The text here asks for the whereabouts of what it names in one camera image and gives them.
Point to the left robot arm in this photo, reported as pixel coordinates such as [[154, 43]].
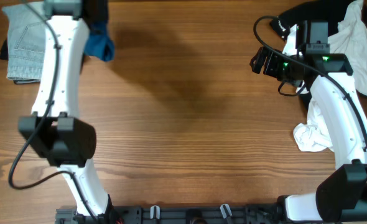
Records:
[[53, 129]]

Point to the folded light blue jeans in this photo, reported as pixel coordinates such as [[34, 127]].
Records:
[[25, 44]]

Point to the folded black garment under jeans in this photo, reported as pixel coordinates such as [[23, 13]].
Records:
[[5, 56]]

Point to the white t-shirt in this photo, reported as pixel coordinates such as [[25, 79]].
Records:
[[350, 40]]

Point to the black t-shirt with logo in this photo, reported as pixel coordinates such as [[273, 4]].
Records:
[[331, 11]]

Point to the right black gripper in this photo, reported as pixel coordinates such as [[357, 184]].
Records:
[[270, 68]]

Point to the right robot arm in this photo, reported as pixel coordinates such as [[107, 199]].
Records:
[[342, 197]]

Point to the dark blue polo shirt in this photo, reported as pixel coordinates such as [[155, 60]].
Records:
[[99, 43]]

